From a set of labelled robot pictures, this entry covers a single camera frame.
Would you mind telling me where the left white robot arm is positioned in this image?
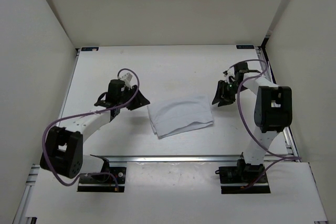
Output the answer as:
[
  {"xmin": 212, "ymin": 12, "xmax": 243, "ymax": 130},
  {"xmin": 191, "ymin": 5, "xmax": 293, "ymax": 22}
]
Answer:
[{"xmin": 40, "ymin": 79, "xmax": 150, "ymax": 178}]

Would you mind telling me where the right blue corner label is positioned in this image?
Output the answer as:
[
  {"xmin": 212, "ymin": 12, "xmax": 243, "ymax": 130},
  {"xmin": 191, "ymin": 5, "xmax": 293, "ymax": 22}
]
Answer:
[{"xmin": 236, "ymin": 45, "xmax": 255, "ymax": 49}]

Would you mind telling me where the left aluminium frame rail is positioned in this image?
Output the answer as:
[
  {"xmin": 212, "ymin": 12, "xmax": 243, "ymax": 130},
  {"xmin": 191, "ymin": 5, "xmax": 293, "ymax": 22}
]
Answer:
[{"xmin": 44, "ymin": 48, "xmax": 81, "ymax": 162}]

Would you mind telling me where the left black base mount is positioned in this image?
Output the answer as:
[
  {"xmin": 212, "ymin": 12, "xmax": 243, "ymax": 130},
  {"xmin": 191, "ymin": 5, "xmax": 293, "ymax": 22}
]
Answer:
[{"xmin": 77, "ymin": 162, "xmax": 127, "ymax": 193}]

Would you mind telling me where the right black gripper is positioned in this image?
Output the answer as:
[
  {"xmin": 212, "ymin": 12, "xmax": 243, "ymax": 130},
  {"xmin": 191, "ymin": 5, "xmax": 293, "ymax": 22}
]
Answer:
[{"xmin": 211, "ymin": 80, "xmax": 248, "ymax": 107}]

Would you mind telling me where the blue corner label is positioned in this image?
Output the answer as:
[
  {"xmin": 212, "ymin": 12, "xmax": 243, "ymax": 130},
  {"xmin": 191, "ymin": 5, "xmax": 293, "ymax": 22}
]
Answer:
[
  {"xmin": 81, "ymin": 47, "xmax": 99, "ymax": 51},
  {"xmin": 236, "ymin": 45, "xmax": 255, "ymax": 49}
]

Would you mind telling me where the white skirt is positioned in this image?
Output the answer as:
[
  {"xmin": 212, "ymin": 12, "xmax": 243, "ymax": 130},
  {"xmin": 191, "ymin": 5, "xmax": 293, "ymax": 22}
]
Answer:
[{"xmin": 147, "ymin": 94, "xmax": 214, "ymax": 138}]

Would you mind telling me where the front aluminium rail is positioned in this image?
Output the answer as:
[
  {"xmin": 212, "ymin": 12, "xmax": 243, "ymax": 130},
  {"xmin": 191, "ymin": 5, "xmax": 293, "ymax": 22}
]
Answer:
[{"xmin": 76, "ymin": 154, "xmax": 292, "ymax": 164}]

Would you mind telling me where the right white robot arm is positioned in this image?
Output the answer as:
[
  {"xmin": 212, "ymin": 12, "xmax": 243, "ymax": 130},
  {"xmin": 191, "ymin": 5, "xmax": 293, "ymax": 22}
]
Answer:
[{"xmin": 212, "ymin": 60, "xmax": 292, "ymax": 182}]

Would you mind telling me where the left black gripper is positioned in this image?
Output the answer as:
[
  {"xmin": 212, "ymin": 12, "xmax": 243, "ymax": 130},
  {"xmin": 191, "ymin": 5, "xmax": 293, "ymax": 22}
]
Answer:
[{"xmin": 118, "ymin": 84, "xmax": 150, "ymax": 111}]

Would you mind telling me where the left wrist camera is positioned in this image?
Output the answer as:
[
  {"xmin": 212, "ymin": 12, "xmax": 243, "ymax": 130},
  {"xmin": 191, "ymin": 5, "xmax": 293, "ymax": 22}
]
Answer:
[{"xmin": 118, "ymin": 72, "xmax": 133, "ymax": 89}]

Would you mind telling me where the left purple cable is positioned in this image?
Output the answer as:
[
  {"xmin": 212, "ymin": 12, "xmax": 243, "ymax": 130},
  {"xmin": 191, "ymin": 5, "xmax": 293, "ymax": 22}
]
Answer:
[{"xmin": 42, "ymin": 68, "xmax": 140, "ymax": 192}]

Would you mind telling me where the left blue corner label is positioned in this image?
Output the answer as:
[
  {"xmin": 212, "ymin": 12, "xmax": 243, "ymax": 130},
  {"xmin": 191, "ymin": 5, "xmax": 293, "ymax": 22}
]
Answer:
[{"xmin": 81, "ymin": 47, "xmax": 99, "ymax": 51}]

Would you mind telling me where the right aluminium frame rail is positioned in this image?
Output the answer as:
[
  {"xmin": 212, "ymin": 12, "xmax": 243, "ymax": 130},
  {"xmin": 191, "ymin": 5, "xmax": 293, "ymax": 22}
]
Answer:
[{"xmin": 256, "ymin": 45, "xmax": 300, "ymax": 156}]

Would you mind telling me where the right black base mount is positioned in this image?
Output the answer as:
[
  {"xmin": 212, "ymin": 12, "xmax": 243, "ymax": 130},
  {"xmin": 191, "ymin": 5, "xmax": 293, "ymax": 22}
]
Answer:
[{"xmin": 215, "ymin": 165, "xmax": 271, "ymax": 195}]

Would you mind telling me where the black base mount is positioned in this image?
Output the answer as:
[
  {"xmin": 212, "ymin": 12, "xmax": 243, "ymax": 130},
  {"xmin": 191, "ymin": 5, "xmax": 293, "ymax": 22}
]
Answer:
[
  {"xmin": 77, "ymin": 162, "xmax": 127, "ymax": 193},
  {"xmin": 215, "ymin": 165, "xmax": 271, "ymax": 195}
]

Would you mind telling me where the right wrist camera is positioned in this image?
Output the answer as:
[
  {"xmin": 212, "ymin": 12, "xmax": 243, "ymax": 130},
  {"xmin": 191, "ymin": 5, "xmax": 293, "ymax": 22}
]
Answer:
[{"xmin": 223, "ymin": 69, "xmax": 235, "ymax": 83}]

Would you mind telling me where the aluminium frame rail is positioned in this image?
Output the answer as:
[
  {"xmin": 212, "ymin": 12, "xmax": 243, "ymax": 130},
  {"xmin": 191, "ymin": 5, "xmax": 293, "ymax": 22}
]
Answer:
[
  {"xmin": 256, "ymin": 45, "xmax": 300, "ymax": 156},
  {"xmin": 44, "ymin": 48, "xmax": 81, "ymax": 162}
]

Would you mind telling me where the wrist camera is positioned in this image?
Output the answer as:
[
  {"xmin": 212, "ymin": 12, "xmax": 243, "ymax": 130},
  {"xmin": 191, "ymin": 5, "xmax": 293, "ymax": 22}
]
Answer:
[
  {"xmin": 118, "ymin": 72, "xmax": 133, "ymax": 89},
  {"xmin": 223, "ymin": 69, "xmax": 235, "ymax": 83}
]

